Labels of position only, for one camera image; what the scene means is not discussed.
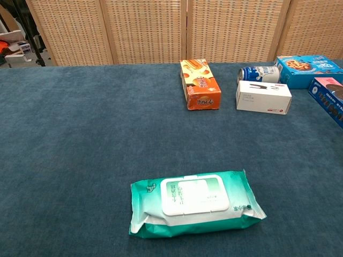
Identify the small white box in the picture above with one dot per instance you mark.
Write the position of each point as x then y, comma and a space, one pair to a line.
264, 97

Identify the orange biscuit stick box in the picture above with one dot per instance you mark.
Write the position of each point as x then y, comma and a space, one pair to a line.
199, 85

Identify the green wet wipes pack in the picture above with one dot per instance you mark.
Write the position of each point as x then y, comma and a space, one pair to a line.
195, 203

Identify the blue and white can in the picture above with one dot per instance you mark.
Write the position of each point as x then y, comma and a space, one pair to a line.
261, 73

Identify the blue chocolate chip cookie box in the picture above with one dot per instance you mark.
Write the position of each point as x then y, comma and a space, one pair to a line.
302, 69

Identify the blue pink Oreo box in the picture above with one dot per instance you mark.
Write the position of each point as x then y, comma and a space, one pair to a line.
331, 99

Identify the blue felt table cover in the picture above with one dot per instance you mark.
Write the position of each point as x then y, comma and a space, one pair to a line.
80, 134

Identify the wooden rattan folding screen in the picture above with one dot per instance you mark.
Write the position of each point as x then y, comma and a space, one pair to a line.
147, 26

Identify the black tripod stand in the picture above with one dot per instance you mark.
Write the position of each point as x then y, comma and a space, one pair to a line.
36, 51

